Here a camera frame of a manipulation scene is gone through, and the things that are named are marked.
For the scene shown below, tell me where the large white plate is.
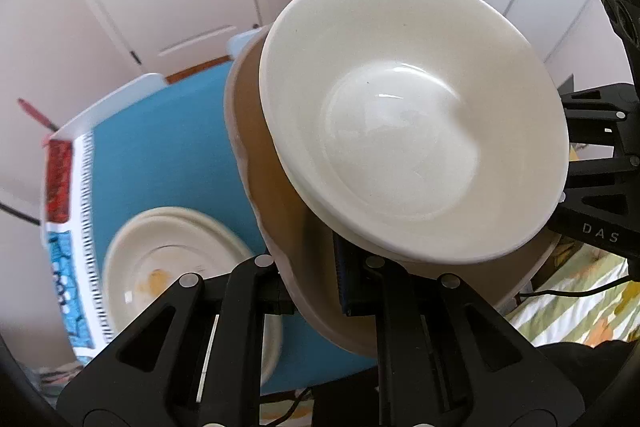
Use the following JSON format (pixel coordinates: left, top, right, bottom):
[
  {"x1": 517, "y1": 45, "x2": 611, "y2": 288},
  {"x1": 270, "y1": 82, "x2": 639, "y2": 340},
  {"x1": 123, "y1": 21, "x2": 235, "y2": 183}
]
[{"x1": 107, "y1": 212, "x2": 273, "y2": 358}]

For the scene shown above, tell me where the green patterned blanket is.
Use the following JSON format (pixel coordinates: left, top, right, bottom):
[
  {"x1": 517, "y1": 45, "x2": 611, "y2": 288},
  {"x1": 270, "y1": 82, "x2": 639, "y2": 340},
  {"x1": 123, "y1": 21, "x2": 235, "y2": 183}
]
[{"x1": 505, "y1": 252, "x2": 631, "y2": 348}]

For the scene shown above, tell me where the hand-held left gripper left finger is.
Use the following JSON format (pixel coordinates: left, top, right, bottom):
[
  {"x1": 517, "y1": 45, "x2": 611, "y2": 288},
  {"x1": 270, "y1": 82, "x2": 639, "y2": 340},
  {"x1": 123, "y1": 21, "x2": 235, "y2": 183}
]
[{"x1": 57, "y1": 254, "x2": 296, "y2": 427}]

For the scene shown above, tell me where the large cream plate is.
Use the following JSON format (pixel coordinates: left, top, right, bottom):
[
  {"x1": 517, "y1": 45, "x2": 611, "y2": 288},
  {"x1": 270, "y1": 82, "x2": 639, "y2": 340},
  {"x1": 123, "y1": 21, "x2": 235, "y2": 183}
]
[{"x1": 102, "y1": 206, "x2": 283, "y2": 380}]

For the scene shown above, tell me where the thin black cable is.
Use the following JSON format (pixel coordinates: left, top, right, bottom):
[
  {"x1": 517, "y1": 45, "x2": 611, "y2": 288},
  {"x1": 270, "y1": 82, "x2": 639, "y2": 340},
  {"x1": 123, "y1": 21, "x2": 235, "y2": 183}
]
[{"x1": 517, "y1": 274, "x2": 631, "y2": 303}]

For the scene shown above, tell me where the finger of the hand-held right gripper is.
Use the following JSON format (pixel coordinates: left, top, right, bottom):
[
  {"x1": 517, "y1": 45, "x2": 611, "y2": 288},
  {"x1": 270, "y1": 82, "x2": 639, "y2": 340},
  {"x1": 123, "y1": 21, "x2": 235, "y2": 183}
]
[
  {"x1": 562, "y1": 159, "x2": 636, "y2": 208},
  {"x1": 559, "y1": 83, "x2": 636, "y2": 160}
]

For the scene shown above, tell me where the brown bowl with spout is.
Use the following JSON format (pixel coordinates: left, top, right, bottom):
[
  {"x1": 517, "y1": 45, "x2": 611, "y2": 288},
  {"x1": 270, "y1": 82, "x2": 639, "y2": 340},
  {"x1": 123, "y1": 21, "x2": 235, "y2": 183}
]
[{"x1": 223, "y1": 32, "x2": 563, "y2": 358}]

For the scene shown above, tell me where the pink utensil handle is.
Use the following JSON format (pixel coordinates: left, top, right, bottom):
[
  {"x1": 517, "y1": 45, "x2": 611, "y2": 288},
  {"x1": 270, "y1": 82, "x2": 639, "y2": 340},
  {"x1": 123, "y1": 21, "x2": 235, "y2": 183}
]
[{"x1": 17, "y1": 98, "x2": 58, "y2": 132}]

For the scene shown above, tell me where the pale chair back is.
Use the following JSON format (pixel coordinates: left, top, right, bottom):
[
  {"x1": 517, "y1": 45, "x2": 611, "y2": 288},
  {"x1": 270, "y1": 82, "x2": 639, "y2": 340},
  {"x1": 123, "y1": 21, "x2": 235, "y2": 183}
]
[{"x1": 227, "y1": 27, "x2": 263, "y2": 58}]

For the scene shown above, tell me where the blue tablecloth with white band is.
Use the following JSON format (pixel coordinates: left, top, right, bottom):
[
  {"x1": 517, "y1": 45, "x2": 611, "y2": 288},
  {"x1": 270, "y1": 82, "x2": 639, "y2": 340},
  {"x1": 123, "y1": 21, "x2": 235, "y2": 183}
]
[{"x1": 75, "y1": 57, "x2": 381, "y2": 395}]

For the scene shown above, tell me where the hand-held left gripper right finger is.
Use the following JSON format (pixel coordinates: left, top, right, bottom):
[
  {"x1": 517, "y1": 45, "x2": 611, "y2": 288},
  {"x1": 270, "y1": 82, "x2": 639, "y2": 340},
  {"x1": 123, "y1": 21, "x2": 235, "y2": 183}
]
[{"x1": 334, "y1": 232, "x2": 586, "y2": 427}]

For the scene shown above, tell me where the cream plate with yellow print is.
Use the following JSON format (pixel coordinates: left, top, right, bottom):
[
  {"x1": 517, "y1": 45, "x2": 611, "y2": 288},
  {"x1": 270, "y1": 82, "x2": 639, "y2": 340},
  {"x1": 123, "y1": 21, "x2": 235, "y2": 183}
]
[{"x1": 117, "y1": 219, "x2": 256, "y2": 338}]

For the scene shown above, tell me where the patterned paper mat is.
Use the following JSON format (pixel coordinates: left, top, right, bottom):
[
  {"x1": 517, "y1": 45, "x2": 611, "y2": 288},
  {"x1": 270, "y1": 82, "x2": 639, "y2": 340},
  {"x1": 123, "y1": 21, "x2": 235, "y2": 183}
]
[{"x1": 40, "y1": 132, "x2": 116, "y2": 358}]

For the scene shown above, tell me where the plain white bowl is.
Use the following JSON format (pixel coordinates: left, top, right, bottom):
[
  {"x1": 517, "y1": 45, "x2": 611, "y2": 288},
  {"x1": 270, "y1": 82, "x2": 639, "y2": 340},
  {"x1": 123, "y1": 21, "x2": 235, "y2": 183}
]
[{"x1": 258, "y1": 0, "x2": 571, "y2": 264}]

